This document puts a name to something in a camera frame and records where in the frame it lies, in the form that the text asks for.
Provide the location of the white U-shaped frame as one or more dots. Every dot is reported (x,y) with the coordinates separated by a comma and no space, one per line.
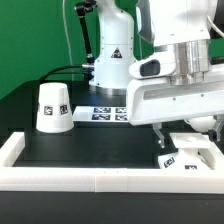
(14,178)

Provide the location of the white lamp shade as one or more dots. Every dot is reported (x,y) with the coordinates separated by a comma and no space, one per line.
(54,112)

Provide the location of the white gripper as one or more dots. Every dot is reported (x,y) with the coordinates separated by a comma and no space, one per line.
(156,100)

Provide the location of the white lamp bulb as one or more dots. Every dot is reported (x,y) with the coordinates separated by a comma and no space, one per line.
(201,124)

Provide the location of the white lamp base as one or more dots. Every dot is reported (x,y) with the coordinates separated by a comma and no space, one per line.
(187,157)

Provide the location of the white marker tag sheet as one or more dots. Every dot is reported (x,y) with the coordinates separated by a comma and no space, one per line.
(99,114)

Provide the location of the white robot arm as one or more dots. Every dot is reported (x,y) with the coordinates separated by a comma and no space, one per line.
(160,61)

